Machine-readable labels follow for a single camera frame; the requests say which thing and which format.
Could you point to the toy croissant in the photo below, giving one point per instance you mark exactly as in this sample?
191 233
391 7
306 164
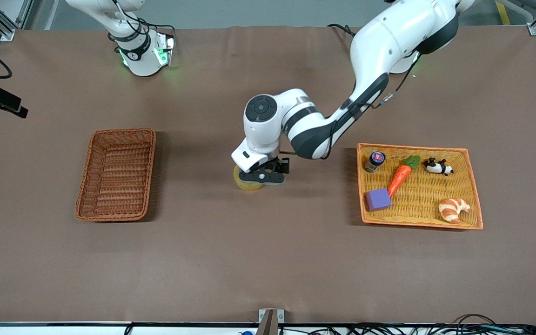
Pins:
452 209

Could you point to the brown wicker basket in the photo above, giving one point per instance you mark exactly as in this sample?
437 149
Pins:
114 186

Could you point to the black white panda toy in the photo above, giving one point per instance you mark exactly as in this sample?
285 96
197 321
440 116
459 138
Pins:
435 166

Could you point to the orange wicker tray basket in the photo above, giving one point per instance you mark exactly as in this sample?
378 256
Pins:
426 195

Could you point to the brown table mat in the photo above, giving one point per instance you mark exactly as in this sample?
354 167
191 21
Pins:
268 256

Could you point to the purple foam cube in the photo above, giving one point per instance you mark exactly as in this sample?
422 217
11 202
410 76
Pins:
378 200

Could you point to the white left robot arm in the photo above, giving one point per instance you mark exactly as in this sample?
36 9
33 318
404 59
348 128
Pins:
389 42

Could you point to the small dark jar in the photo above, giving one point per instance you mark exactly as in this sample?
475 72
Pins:
374 162

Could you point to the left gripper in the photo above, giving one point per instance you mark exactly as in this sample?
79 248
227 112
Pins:
282 164

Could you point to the metal bracket with post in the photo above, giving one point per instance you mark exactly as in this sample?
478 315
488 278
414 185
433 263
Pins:
270 321

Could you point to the yellow tape roll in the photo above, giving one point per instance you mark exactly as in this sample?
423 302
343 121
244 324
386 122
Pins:
249 187

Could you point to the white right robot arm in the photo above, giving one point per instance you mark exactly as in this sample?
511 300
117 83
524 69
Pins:
142 60

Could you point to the right base connector plate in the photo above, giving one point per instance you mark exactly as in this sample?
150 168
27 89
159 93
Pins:
168 46

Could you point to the orange toy carrot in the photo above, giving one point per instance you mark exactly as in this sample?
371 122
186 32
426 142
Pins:
400 176

